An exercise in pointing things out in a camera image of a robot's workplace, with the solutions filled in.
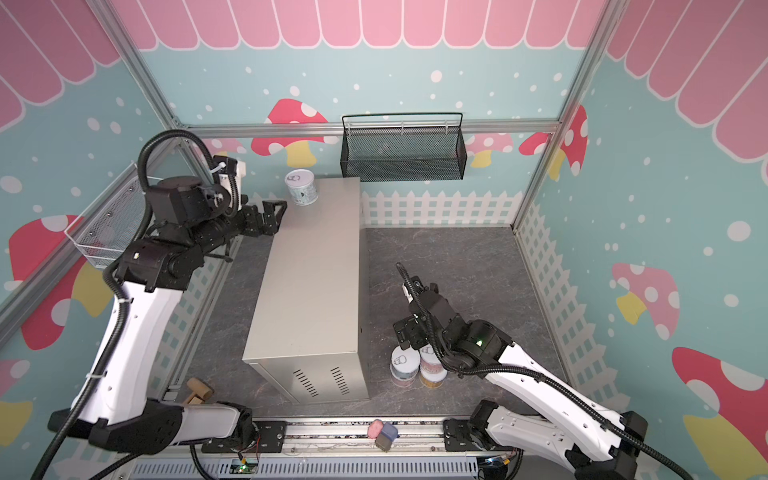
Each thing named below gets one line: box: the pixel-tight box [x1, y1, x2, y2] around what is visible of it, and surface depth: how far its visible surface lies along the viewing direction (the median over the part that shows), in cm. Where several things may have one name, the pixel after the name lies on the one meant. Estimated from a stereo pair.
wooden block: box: [183, 377, 213, 405], surface depth 81 cm
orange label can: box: [419, 350, 448, 389], surface depth 79 cm
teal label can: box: [284, 168, 319, 207], surface depth 78 cm
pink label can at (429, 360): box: [419, 343, 446, 373], surface depth 77 cm
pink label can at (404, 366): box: [390, 345, 421, 388], surface depth 77 cm
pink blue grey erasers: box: [367, 419, 400, 453], surface depth 76 cm
